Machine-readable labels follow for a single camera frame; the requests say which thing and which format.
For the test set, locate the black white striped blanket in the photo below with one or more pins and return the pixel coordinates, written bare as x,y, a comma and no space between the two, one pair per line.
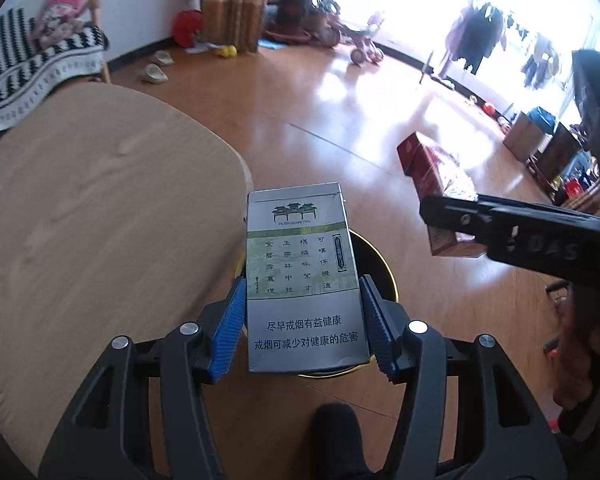
20,102

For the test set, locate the pink plush doll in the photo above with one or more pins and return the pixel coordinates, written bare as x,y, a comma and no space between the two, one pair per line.
57,21

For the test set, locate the red cigarette pack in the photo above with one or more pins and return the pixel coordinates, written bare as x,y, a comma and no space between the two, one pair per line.
436,172

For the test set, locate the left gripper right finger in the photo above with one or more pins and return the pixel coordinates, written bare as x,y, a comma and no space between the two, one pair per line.
466,411

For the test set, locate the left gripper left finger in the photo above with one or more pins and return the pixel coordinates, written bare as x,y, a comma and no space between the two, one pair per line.
105,430

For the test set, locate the black gold trash bin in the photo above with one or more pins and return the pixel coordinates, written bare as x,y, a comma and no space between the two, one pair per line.
304,302

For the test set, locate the wooden sofa bench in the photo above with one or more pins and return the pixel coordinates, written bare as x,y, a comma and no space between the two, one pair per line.
21,57

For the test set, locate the beige slipper far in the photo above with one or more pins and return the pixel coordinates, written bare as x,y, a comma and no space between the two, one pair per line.
163,58

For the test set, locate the hanging clothes rack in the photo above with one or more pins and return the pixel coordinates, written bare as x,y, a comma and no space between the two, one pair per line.
480,30

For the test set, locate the red bag on floor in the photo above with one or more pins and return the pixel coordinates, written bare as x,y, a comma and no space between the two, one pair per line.
186,26

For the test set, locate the green grey cigarette pack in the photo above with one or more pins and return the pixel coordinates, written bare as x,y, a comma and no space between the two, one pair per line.
302,209

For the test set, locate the brown curtain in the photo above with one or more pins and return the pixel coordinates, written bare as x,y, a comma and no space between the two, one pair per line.
236,22

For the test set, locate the pink kids tricycle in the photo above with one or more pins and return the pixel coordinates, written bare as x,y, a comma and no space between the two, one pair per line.
362,40

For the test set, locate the yellow toy on floor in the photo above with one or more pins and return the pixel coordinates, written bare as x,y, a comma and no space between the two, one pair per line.
226,51

